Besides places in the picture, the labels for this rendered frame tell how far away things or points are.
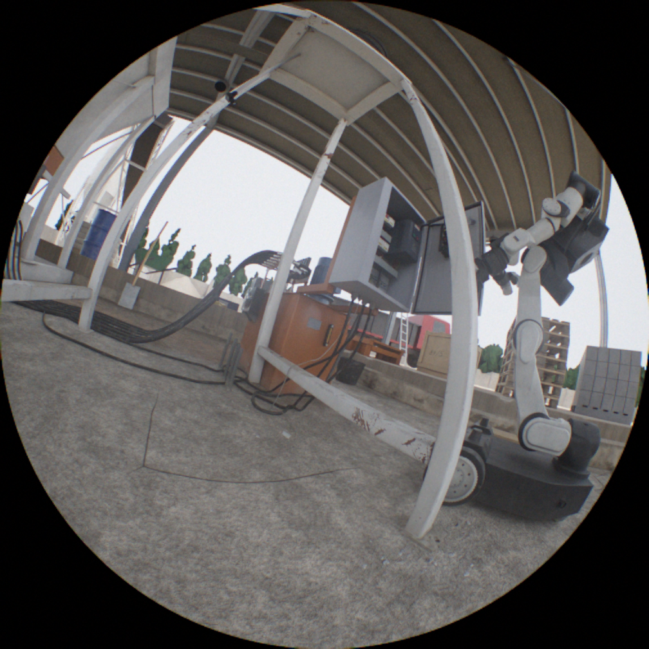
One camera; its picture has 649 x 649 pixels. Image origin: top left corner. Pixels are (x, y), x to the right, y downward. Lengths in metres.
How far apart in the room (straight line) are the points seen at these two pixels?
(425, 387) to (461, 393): 1.77
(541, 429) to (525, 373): 0.21
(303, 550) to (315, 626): 0.17
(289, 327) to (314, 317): 0.18
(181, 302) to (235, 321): 0.79
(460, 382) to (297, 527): 0.45
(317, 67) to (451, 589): 2.75
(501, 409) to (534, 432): 1.18
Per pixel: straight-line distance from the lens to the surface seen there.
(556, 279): 1.02
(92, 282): 1.41
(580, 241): 1.12
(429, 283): 1.13
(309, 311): 1.27
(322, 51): 2.23
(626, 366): 3.65
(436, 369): 3.90
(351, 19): 4.98
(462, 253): 0.53
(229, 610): 0.40
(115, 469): 0.55
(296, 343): 1.25
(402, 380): 2.35
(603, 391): 3.53
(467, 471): 0.72
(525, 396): 0.90
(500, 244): 0.85
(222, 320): 2.89
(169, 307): 2.90
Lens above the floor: 0.39
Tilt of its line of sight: 4 degrees up
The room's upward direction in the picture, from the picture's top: 17 degrees clockwise
